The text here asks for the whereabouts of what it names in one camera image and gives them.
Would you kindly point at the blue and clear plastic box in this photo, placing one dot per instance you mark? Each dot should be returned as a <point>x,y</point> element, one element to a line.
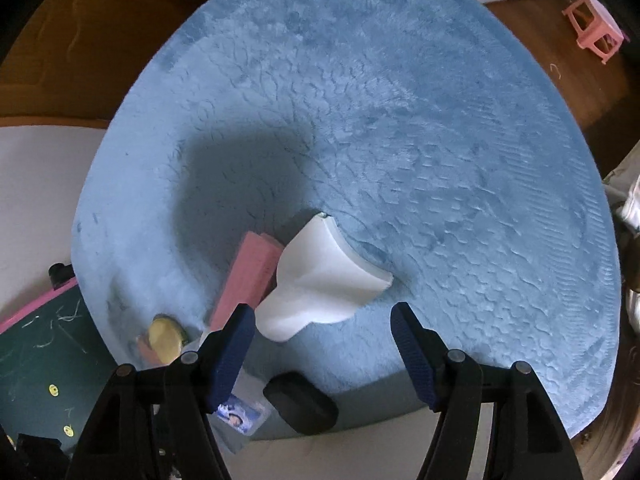
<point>240,415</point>

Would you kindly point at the blue plush blanket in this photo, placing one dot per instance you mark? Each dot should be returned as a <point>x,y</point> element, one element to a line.
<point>400,160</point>

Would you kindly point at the white curved plastic piece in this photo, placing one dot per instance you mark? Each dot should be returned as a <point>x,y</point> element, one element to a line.
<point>320,280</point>

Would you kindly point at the black rounded case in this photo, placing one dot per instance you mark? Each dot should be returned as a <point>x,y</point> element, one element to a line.
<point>300,402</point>

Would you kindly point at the pink rectangular block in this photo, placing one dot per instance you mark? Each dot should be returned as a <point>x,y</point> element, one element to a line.
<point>250,270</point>

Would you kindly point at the brown wooden door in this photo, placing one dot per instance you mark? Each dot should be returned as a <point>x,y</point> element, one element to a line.
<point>75,70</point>

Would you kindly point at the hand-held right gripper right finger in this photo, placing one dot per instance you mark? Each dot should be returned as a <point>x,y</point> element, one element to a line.
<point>417,355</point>

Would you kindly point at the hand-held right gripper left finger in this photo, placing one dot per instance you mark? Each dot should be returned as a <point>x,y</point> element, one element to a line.
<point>232,355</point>

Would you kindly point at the green chalkboard with pink frame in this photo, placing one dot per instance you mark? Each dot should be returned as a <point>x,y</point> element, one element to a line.
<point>35,360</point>

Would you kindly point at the yellow round disc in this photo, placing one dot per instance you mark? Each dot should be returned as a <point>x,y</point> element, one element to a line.
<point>166,337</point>

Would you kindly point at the pink oval eraser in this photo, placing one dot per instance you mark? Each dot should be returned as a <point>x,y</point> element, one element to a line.
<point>147,352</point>

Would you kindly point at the pink plastic stool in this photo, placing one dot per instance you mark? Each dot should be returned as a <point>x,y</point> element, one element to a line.
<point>595,25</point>

